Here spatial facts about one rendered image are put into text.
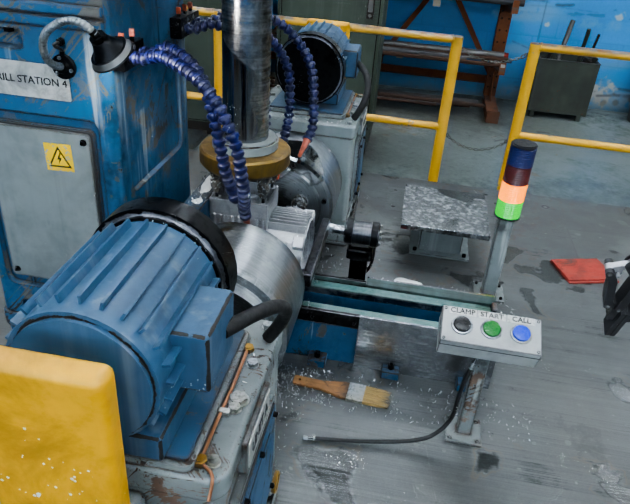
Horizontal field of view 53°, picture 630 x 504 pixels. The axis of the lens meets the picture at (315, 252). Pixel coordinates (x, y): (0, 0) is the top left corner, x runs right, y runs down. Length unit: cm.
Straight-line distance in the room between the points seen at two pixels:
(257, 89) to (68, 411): 77
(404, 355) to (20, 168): 84
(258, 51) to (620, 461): 102
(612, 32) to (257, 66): 551
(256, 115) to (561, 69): 493
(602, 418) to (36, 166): 121
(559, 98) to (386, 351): 487
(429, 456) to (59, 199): 84
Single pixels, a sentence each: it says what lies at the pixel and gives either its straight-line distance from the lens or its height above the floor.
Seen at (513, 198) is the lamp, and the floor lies 109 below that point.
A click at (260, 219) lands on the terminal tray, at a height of 111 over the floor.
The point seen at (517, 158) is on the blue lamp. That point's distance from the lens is 154.
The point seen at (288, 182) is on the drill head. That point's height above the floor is 110.
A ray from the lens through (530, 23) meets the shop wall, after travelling 638.
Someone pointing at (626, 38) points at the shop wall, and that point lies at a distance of 656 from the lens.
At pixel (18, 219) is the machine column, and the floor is 111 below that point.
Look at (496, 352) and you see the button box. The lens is 113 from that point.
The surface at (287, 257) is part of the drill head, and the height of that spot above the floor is 112.
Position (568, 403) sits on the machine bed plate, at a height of 80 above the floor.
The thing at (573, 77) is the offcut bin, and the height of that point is 38.
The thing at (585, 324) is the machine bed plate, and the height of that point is 80.
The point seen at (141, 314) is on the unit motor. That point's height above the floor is 134.
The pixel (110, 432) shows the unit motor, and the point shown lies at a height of 129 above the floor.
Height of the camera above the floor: 171
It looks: 31 degrees down
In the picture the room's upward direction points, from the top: 4 degrees clockwise
